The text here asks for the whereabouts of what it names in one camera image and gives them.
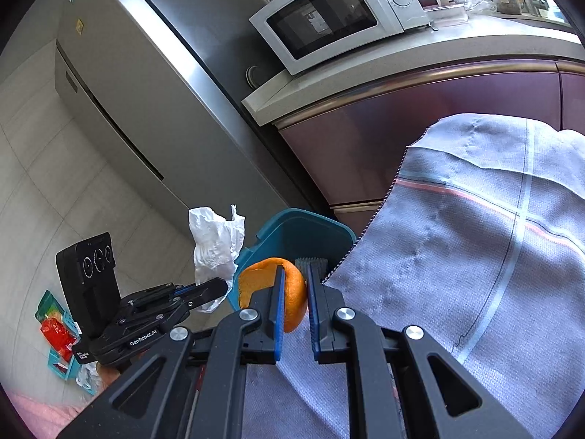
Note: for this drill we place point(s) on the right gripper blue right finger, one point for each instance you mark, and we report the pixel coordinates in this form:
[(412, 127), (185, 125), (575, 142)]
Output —
[(315, 308)]

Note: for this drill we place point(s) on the teal plastic trash bin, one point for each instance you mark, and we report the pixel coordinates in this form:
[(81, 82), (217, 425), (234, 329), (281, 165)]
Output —
[(296, 234)]

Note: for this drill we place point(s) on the purple checked tablecloth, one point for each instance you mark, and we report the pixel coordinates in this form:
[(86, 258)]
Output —
[(480, 242)]

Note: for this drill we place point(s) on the grey refrigerator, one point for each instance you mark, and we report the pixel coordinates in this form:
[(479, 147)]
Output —
[(158, 87)]

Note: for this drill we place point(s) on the person's left hand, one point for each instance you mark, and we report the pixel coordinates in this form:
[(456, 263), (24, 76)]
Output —
[(107, 375)]

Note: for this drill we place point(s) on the maroon base cabinets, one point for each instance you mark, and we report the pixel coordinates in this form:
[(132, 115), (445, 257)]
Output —
[(351, 144)]

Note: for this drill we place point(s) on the white microwave oven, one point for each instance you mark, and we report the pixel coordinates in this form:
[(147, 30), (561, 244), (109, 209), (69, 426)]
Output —
[(306, 33)]

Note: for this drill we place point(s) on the pink sleeve left forearm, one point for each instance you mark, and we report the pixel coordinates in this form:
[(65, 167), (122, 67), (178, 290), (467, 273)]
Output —
[(46, 420)]

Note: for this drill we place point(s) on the white tissue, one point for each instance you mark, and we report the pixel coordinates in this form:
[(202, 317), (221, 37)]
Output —
[(218, 243)]

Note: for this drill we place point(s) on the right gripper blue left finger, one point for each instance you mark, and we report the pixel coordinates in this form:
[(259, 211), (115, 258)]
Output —
[(275, 327)]

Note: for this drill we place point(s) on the white kitchen countertop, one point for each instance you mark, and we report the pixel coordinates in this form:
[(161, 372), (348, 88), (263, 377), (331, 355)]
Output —
[(480, 36)]

